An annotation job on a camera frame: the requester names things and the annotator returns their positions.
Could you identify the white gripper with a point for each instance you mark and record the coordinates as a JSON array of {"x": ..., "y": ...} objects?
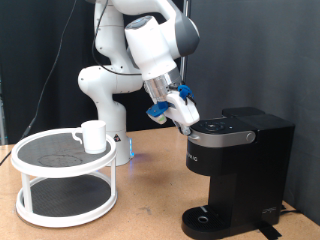
[{"x": 183, "y": 111}]

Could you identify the black Keurig coffee machine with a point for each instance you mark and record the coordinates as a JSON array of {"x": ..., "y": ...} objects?
[{"x": 253, "y": 166}]

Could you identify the white plastic mug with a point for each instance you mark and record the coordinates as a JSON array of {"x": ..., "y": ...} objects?
[{"x": 95, "y": 136}]

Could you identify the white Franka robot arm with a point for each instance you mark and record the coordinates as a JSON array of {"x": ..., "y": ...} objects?
[{"x": 106, "y": 83}]

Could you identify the grey partition panel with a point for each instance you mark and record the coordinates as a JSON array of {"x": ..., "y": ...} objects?
[{"x": 250, "y": 50}]

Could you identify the white two-tier turntable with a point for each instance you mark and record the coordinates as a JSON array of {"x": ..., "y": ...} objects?
[{"x": 63, "y": 166}]

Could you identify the black curtain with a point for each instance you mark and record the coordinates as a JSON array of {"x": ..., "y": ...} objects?
[{"x": 26, "y": 50}]

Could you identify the wrist camera on blue mount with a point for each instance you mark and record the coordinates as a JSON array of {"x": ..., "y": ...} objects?
[{"x": 158, "y": 111}]

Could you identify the metal frame post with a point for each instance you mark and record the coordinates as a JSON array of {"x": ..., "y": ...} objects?
[{"x": 2, "y": 126}]

